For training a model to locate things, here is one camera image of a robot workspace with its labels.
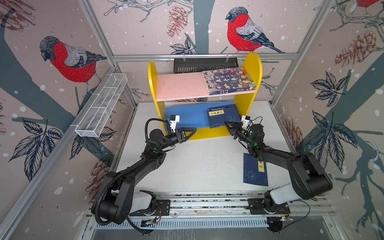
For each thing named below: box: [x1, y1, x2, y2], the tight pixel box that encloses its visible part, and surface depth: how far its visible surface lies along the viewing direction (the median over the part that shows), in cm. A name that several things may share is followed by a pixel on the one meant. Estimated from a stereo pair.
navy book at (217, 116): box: [207, 104, 241, 129], surface depth 89 cm
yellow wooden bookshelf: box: [148, 53, 263, 141], surface depth 79 cm
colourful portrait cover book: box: [202, 67, 256, 96], surface depth 74 cm
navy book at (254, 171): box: [243, 153, 269, 187], surface depth 85 cm
